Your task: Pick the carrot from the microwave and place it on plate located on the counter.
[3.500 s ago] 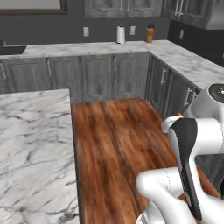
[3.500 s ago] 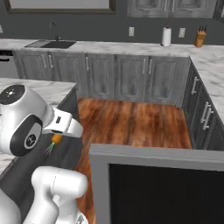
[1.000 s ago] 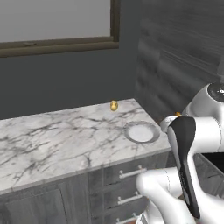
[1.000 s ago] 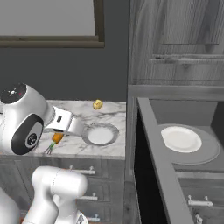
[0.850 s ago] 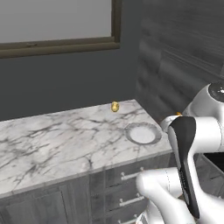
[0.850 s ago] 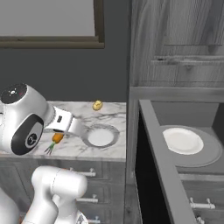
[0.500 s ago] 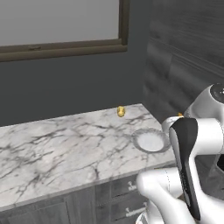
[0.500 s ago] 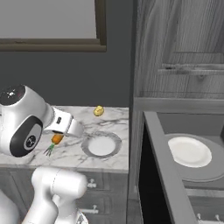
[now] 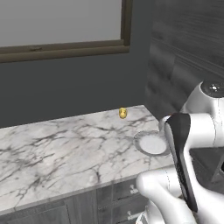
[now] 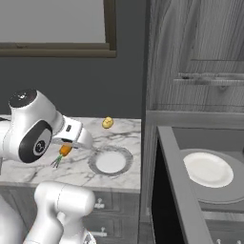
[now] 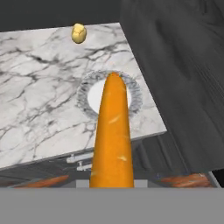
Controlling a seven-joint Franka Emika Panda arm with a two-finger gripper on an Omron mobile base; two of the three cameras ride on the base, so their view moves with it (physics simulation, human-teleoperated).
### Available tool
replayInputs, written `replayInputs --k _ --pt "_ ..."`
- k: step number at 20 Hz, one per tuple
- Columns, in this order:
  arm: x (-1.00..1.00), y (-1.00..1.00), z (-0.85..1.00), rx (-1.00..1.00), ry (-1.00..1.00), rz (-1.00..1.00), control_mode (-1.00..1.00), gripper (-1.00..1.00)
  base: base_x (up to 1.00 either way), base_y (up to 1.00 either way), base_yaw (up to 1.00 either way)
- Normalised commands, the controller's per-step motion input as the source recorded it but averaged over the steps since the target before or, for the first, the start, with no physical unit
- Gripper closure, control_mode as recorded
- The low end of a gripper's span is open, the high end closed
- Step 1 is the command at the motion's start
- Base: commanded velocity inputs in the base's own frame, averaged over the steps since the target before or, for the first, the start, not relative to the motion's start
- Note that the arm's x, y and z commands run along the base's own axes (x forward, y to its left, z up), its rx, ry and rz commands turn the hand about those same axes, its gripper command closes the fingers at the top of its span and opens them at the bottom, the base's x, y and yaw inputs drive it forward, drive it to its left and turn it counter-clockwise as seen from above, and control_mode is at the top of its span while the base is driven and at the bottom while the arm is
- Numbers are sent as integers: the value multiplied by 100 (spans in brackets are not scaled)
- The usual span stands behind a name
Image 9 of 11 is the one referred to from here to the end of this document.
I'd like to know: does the white plate with grey rim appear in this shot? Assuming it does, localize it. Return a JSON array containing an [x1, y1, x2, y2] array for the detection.
[[133, 129, 172, 158]]

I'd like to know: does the small yellow round object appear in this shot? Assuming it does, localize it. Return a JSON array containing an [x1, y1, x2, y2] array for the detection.
[[118, 107, 129, 120]]

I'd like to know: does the small grey drawer front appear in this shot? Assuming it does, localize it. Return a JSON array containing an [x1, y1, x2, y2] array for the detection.
[[112, 178, 142, 201]]

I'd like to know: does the large grey drawer front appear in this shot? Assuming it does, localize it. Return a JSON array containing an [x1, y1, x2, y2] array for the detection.
[[111, 197, 151, 224]]

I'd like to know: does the grey cupboard door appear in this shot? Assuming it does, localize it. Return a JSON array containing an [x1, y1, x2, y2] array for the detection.
[[64, 189, 99, 224], [0, 204, 70, 224]]

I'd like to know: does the brown framed window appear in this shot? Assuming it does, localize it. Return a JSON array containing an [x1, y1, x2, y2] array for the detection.
[[0, 0, 134, 64]]

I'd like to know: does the tall grey wooden cabinet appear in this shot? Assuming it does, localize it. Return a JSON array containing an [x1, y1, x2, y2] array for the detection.
[[144, 0, 224, 121]]

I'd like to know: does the silver drawer handle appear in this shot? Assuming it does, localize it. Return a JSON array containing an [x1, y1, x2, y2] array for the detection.
[[127, 211, 144, 221], [129, 184, 140, 195]]

